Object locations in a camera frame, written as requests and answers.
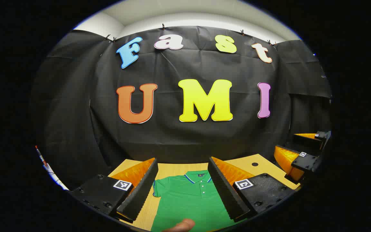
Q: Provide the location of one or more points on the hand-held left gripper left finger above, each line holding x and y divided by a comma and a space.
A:
140, 190

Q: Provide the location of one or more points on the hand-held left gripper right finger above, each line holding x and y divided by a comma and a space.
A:
225, 193

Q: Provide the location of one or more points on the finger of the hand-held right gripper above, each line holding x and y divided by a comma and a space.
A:
311, 162
314, 141

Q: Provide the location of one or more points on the green T-shirt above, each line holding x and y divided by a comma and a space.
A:
188, 203

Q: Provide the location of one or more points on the black backdrop cloth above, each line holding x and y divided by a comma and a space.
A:
172, 138

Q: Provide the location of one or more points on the white side desk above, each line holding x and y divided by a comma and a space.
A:
55, 176

